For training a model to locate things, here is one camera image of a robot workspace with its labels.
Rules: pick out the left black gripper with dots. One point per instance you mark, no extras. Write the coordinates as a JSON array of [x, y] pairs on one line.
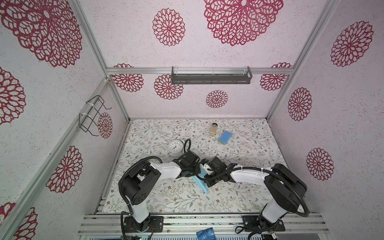
[[197, 169]]

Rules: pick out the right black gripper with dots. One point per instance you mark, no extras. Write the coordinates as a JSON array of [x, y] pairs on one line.
[[207, 177]]

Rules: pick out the light blue paper sheet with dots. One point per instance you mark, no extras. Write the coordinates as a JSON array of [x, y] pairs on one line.
[[199, 182]]

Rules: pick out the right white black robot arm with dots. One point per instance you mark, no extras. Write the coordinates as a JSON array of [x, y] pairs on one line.
[[286, 188]]

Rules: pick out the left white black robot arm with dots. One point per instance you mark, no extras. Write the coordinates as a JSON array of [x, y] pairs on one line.
[[138, 181]]

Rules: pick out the white alarm clock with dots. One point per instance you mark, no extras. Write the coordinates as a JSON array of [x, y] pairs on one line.
[[176, 148]]

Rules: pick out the blue green sponge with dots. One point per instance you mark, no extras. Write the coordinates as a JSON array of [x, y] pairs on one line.
[[225, 137]]

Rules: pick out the small yellow liquid jar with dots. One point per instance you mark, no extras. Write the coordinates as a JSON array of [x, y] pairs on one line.
[[213, 130]]

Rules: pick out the blue card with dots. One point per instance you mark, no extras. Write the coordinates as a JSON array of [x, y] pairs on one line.
[[207, 234]]

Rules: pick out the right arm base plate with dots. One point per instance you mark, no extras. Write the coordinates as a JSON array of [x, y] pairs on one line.
[[254, 222]]

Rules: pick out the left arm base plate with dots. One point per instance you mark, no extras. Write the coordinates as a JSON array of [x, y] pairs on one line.
[[152, 224]]

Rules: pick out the black wall shelf rack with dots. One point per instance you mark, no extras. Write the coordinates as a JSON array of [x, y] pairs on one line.
[[212, 79]]

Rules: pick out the black wire wall basket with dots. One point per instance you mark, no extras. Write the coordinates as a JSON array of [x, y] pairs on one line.
[[96, 121]]

